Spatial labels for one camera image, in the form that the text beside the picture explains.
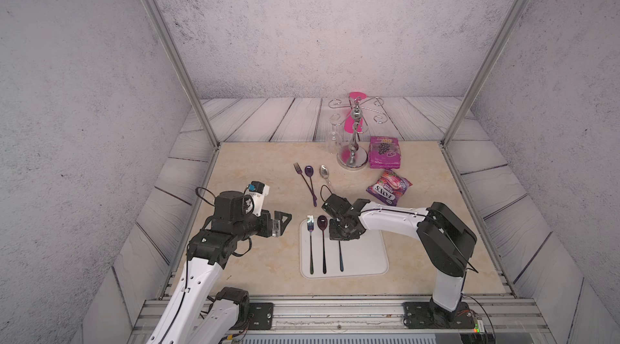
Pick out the green handled fork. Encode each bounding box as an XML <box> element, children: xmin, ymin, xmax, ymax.
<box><xmin>307</xmin><ymin>216</ymin><xmax>314</xmax><ymax>276</ymax></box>

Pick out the blue fork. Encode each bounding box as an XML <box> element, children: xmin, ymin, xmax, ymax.
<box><xmin>338</xmin><ymin>241</ymin><xmax>345</xmax><ymax>272</ymax></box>

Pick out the silver spoon pink handle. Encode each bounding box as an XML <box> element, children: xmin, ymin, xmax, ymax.
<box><xmin>320</xmin><ymin>165</ymin><xmax>334</xmax><ymax>189</ymax></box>

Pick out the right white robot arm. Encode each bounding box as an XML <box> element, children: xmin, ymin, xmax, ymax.
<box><xmin>322</xmin><ymin>194</ymin><xmax>477</xmax><ymax>320</ymax></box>

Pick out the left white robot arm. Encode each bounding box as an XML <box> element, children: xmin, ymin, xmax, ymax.
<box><xmin>148</xmin><ymin>181</ymin><xmax>292</xmax><ymax>343</ymax></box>

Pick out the purple fork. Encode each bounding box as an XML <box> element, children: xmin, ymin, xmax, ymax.
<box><xmin>293</xmin><ymin>162</ymin><xmax>317</xmax><ymax>207</ymax></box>

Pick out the white square tray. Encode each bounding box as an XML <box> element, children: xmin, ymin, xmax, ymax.
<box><xmin>298</xmin><ymin>220</ymin><xmax>389</xmax><ymax>279</ymax></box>

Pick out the pink candy bag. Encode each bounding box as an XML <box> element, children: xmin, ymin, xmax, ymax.
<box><xmin>367</xmin><ymin>170</ymin><xmax>412</xmax><ymax>207</ymax></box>

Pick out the silver cup holder stand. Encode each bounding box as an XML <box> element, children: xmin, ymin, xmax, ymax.
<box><xmin>337</xmin><ymin>96</ymin><xmax>387</xmax><ymax>171</ymax></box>

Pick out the purple snack bag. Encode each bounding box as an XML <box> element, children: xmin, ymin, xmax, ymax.
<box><xmin>368</xmin><ymin>137</ymin><xmax>401</xmax><ymax>170</ymax></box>

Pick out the clear glass cup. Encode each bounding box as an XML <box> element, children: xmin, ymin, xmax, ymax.
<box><xmin>329</xmin><ymin>113</ymin><xmax>343</xmax><ymax>153</ymax></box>

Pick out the pink cup on stand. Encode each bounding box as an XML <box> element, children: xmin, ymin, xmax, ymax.
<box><xmin>344</xmin><ymin>91</ymin><xmax>367</xmax><ymax>134</ymax></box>

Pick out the purple spoon dark handle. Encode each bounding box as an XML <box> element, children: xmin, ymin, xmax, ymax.
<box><xmin>305</xmin><ymin>166</ymin><xmax>317</xmax><ymax>207</ymax></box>

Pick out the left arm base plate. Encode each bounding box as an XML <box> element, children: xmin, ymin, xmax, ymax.
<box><xmin>231</xmin><ymin>303</ymin><xmax>274</xmax><ymax>331</ymax></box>

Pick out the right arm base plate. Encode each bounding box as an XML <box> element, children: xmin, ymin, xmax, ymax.
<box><xmin>402</xmin><ymin>301</ymin><xmax>477</xmax><ymax>329</ymax></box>

